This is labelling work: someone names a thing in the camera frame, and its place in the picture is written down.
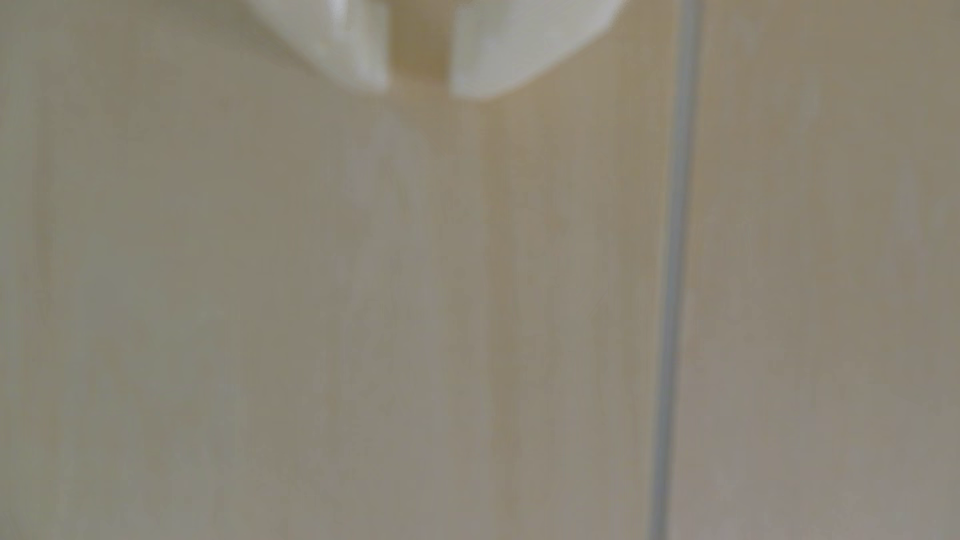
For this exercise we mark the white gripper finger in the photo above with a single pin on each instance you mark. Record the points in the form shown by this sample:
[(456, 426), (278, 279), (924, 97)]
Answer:
[(525, 37), (330, 37)]

